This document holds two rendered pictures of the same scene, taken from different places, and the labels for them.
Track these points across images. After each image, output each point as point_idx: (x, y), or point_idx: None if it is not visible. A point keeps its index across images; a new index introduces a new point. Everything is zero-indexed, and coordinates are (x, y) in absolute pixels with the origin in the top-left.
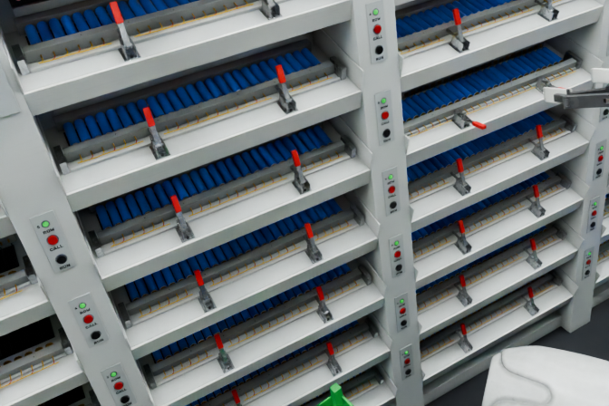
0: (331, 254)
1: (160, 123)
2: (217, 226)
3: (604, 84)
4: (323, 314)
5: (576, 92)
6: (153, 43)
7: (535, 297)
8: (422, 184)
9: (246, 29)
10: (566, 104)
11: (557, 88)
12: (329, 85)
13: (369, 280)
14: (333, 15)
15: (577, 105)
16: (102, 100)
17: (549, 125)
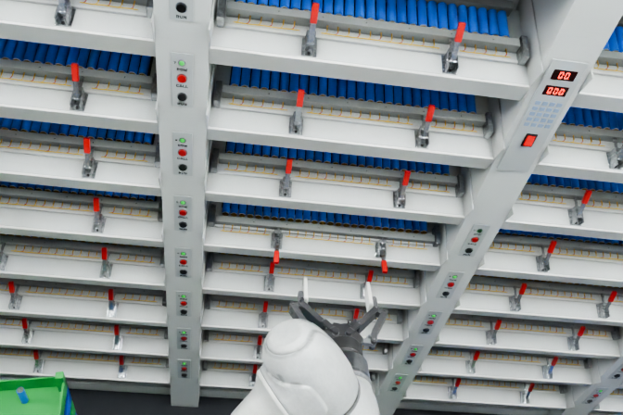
0: (119, 278)
1: None
2: (10, 222)
3: (449, 273)
4: (108, 310)
5: (303, 307)
6: None
7: None
8: (237, 262)
9: (44, 110)
10: (289, 310)
11: (306, 287)
12: (141, 167)
13: (163, 304)
14: (138, 127)
15: (294, 318)
16: None
17: (396, 271)
